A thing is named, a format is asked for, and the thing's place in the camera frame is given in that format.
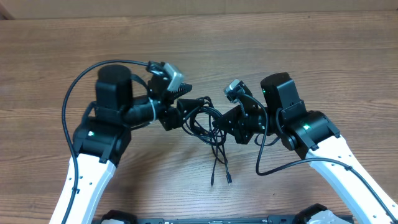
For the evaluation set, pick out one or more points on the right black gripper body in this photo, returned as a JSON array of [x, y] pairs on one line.
[[254, 124]]

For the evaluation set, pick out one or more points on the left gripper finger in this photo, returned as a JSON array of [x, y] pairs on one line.
[[183, 89], [186, 106]]

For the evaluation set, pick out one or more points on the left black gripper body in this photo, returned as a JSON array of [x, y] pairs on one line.
[[168, 116]]

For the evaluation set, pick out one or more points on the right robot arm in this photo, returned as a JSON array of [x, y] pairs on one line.
[[315, 139]]

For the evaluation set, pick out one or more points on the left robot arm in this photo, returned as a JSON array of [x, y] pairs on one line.
[[130, 95]]

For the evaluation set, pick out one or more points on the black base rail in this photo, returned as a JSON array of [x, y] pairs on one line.
[[315, 213]]

